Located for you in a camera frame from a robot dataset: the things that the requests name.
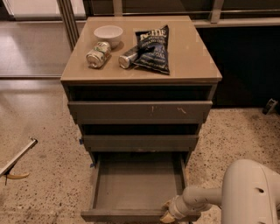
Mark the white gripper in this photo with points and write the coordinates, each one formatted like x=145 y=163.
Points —
x=175 y=208

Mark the grey bottom drawer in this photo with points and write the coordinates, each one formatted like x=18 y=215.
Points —
x=133 y=186

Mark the grey drawer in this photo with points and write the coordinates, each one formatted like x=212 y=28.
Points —
x=140 y=143
x=139 y=112
x=133 y=186

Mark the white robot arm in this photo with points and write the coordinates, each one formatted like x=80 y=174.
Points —
x=250 y=194

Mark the grey middle drawer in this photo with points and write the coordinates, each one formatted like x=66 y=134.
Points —
x=140 y=143

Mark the grey drawer cabinet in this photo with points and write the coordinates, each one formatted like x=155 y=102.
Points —
x=193 y=75

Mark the grey top drawer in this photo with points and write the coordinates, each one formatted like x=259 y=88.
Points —
x=139 y=112

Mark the yellow curved piece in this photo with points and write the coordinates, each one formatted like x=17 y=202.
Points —
x=17 y=176

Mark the dark silver can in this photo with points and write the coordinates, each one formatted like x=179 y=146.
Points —
x=128 y=58

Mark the black kettle chips bag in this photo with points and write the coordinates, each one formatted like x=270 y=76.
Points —
x=153 y=49

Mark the metal bar on left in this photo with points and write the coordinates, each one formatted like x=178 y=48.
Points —
x=7 y=169

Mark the green soda can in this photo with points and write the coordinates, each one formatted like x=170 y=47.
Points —
x=97 y=57

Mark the white bowl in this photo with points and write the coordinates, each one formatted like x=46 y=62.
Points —
x=109 y=33

